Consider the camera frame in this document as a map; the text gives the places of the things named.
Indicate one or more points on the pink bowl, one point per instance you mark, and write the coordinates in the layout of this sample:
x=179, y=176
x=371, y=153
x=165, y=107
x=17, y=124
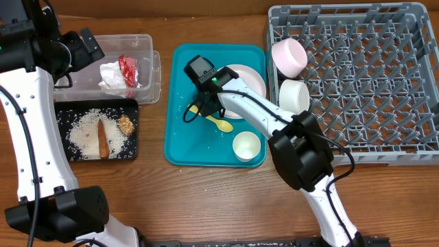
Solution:
x=290, y=57

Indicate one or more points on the pale green cup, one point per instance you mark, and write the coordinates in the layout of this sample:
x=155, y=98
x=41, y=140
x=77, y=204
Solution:
x=246, y=146

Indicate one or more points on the brown food scraps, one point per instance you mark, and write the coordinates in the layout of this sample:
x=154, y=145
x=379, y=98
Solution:
x=125, y=125

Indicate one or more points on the spilled white rice pile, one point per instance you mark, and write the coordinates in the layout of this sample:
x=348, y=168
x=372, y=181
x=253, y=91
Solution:
x=83, y=140

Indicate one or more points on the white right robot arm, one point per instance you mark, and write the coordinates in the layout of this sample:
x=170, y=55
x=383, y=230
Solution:
x=300, y=152

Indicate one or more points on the red foil snack wrapper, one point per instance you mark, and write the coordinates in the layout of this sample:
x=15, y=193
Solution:
x=129, y=70

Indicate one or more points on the orange carrot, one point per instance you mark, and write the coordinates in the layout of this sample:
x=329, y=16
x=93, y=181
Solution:
x=103, y=144

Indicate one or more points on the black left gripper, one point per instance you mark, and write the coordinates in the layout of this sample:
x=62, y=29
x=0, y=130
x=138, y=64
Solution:
x=84, y=57

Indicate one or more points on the black tray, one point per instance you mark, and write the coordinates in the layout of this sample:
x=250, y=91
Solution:
x=114, y=107

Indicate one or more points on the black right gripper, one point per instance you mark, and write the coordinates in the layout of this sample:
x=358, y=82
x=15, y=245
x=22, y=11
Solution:
x=205, y=108

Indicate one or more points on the grey dishwasher rack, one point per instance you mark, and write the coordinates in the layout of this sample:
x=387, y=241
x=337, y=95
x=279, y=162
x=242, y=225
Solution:
x=372, y=75

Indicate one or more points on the small white bowl with scraps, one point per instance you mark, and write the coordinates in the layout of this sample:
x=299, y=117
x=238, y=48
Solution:
x=294, y=96

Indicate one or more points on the yellow plastic spoon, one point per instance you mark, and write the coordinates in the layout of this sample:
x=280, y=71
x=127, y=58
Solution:
x=221, y=124

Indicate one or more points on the teal plastic tray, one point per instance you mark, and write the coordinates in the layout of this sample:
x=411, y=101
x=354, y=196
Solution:
x=200, y=143

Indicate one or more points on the clear plastic bin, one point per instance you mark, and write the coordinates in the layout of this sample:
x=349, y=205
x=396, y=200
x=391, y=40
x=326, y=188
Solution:
x=139, y=46

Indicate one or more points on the white napkin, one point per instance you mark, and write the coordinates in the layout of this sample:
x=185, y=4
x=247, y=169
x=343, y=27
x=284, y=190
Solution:
x=112, y=77

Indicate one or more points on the white round plate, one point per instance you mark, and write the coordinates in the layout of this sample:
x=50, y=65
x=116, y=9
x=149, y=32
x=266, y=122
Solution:
x=251, y=77

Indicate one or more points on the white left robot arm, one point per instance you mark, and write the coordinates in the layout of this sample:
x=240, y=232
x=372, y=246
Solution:
x=52, y=206

